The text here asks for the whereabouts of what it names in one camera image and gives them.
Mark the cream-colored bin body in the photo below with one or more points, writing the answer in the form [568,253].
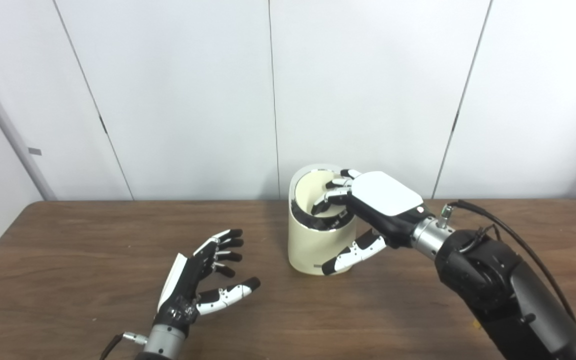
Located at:
[313,247]

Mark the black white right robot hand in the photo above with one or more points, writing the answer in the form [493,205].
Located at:
[383,197]

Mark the black panel seam clip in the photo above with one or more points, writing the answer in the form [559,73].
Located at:
[103,125]
[454,122]

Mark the black bin liner bag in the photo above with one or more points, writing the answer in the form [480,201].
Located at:
[318,223]

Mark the grey wall trim strip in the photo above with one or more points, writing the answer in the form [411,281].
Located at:
[45,192]

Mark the small grey wall tag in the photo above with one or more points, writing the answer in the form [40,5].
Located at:
[35,151]

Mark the round cream bin lid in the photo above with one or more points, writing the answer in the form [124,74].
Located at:
[310,192]

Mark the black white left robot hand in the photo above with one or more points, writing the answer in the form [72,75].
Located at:
[180,295]

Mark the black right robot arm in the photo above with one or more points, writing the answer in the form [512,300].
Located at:
[503,285]

